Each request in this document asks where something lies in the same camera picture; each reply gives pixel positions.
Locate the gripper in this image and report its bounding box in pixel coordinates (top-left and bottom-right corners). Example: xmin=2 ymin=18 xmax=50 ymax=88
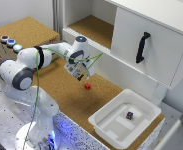
xmin=66 ymin=59 xmax=95 ymax=82

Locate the pink block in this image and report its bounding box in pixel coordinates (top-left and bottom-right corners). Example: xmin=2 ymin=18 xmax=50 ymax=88
xmin=84 ymin=82 xmax=92 ymax=91

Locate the purple block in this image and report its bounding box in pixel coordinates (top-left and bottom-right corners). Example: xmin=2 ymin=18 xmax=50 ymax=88
xmin=125 ymin=111 xmax=134 ymax=120

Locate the white cabinet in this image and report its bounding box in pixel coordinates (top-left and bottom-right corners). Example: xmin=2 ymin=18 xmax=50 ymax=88
xmin=59 ymin=0 xmax=183 ymax=107

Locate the green button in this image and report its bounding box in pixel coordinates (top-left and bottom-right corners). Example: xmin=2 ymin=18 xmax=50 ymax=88
xmin=12 ymin=43 xmax=24 ymax=54

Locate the white plastic box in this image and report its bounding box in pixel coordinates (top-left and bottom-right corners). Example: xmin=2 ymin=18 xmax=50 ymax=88
xmin=87 ymin=88 xmax=163 ymax=150

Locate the blue button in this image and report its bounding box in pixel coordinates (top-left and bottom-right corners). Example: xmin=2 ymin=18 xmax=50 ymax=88
xmin=5 ymin=38 xmax=17 ymax=48

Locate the red button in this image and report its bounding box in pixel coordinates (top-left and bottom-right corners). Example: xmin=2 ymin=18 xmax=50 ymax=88
xmin=0 ymin=34 xmax=10 ymax=44

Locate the white sliding door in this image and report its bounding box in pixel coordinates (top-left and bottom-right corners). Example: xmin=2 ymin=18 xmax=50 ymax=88
xmin=110 ymin=6 xmax=183 ymax=90

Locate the green cable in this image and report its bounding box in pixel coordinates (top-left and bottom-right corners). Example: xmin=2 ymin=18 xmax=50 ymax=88
xmin=25 ymin=46 xmax=104 ymax=150

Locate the black door handle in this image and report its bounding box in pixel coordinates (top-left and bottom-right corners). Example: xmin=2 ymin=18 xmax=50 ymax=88
xmin=135 ymin=31 xmax=151 ymax=64

